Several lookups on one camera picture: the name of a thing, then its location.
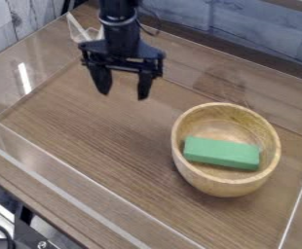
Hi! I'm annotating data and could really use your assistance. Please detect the clear acrylic corner bracket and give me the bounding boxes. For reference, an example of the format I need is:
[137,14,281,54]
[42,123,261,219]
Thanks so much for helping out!
[67,13,105,43]

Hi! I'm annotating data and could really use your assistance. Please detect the clear acrylic tray wall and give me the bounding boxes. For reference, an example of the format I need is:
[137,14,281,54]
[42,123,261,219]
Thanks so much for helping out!
[0,124,204,249]

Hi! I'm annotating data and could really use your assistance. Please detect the round wooden bowl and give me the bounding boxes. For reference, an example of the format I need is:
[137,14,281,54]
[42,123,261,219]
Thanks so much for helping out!
[172,102,281,197]

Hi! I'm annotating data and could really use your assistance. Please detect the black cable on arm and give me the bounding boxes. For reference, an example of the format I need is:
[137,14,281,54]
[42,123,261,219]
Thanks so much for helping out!
[137,6,165,37]

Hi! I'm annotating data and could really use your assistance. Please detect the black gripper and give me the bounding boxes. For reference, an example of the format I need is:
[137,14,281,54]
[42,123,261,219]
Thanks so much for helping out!
[78,20,166,100]

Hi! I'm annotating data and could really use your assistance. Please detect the green rectangular stick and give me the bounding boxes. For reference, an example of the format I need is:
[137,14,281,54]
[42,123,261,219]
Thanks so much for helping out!
[184,136,261,170]

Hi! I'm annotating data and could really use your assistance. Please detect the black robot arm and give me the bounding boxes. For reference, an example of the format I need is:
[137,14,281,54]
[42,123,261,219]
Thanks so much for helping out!
[78,0,166,100]

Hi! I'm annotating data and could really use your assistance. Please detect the black table frame bracket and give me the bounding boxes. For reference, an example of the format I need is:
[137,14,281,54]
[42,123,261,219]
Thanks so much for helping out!
[14,205,61,249]

